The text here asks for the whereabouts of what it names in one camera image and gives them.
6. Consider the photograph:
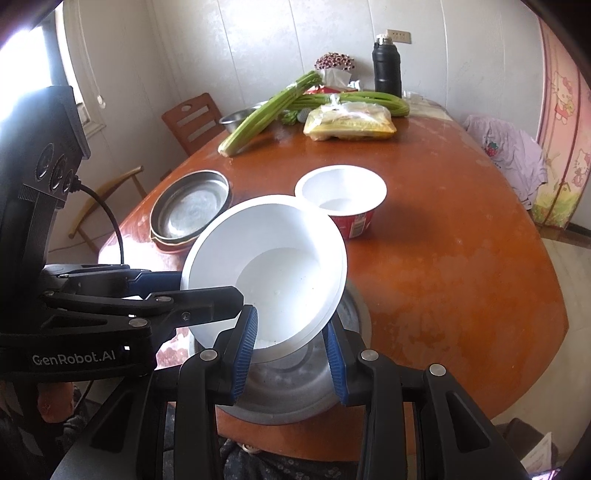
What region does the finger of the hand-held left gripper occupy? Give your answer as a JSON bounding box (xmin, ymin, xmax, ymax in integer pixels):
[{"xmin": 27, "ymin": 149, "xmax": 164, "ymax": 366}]
[
  {"xmin": 44, "ymin": 262, "xmax": 185, "ymax": 301},
  {"xmin": 41, "ymin": 285, "xmax": 245, "ymax": 341}
]

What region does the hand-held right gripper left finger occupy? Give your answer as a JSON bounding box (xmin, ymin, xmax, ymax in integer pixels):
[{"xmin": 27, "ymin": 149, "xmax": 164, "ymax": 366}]
[{"xmin": 90, "ymin": 305, "xmax": 259, "ymax": 480}]

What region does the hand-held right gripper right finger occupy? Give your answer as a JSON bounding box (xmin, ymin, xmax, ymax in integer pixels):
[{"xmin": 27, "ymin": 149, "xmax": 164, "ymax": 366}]
[{"xmin": 323, "ymin": 318, "xmax": 530, "ymax": 480}]

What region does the large stainless steel bowl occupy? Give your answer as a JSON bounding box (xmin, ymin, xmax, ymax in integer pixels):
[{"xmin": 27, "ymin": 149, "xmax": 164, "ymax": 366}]
[{"xmin": 187, "ymin": 277, "xmax": 373, "ymax": 426}]

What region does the white instant noodle bowl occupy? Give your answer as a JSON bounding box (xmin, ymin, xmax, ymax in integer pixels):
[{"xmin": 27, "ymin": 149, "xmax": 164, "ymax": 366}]
[{"xmin": 180, "ymin": 196, "xmax": 348, "ymax": 363}]

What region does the round metal pan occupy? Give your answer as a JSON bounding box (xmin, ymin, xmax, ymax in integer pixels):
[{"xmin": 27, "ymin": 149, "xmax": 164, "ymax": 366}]
[{"xmin": 150, "ymin": 169, "xmax": 232, "ymax": 247}]

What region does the person's left hand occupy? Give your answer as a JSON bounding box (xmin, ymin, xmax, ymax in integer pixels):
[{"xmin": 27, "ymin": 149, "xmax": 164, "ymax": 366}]
[{"xmin": 39, "ymin": 381, "xmax": 75, "ymax": 424}]

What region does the light wooden chair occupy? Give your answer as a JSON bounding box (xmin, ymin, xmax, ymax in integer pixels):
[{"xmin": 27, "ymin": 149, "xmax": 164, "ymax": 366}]
[{"xmin": 69, "ymin": 165, "xmax": 147, "ymax": 239}]

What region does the red-brown wooden chair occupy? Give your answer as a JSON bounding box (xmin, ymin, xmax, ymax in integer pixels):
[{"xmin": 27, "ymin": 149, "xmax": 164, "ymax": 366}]
[{"xmin": 161, "ymin": 92, "xmax": 227, "ymax": 157}]

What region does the red instant noodle bowl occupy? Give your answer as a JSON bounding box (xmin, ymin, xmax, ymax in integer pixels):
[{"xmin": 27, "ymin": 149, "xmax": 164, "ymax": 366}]
[{"xmin": 294, "ymin": 165, "xmax": 388, "ymax": 240}]

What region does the small stainless steel bowl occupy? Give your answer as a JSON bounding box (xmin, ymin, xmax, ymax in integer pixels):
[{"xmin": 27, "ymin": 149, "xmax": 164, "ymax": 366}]
[{"xmin": 219, "ymin": 106, "xmax": 265, "ymax": 135}]

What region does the green celery bunch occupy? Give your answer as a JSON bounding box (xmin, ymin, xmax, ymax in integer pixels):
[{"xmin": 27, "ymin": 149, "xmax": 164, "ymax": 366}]
[
  {"xmin": 218, "ymin": 69, "xmax": 325, "ymax": 157},
  {"xmin": 295, "ymin": 91, "xmax": 411, "ymax": 119}
]

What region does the white paper sheet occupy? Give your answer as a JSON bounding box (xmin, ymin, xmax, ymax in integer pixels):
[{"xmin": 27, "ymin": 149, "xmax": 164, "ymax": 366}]
[{"xmin": 521, "ymin": 431, "xmax": 562, "ymax": 476}]

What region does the yellow noodle packet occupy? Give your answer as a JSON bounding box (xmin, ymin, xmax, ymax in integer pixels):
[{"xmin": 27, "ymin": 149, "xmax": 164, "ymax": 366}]
[{"xmin": 303, "ymin": 102, "xmax": 398, "ymax": 142}]

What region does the pink clothing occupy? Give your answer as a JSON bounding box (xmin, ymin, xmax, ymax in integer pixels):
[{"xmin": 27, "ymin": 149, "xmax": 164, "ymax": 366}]
[{"xmin": 464, "ymin": 114, "xmax": 548, "ymax": 211}]

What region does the dark floral bouquet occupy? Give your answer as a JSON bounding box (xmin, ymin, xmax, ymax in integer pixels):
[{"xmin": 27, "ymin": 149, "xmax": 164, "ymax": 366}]
[{"xmin": 314, "ymin": 52, "xmax": 356, "ymax": 73}]

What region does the white plastic bag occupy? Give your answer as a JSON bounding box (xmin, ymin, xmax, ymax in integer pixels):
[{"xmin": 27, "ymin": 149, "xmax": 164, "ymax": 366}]
[{"xmin": 402, "ymin": 89, "xmax": 447, "ymax": 116}]

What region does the black thermos bottle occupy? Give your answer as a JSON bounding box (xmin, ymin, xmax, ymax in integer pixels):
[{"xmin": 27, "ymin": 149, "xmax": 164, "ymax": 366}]
[{"xmin": 372, "ymin": 32, "xmax": 404, "ymax": 98}]

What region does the pink cartoon wardrobe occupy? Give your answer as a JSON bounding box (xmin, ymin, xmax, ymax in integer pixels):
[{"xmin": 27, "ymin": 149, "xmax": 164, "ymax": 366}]
[{"xmin": 528, "ymin": 18, "xmax": 591, "ymax": 230}]

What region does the black cable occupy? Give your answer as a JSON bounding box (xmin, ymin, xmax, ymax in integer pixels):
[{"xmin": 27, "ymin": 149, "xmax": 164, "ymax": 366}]
[{"xmin": 73, "ymin": 182, "xmax": 126, "ymax": 267}]

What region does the window pull cord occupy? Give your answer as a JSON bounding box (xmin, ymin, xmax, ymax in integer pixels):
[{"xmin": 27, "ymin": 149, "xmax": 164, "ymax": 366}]
[{"xmin": 95, "ymin": 60, "xmax": 107, "ymax": 110}]

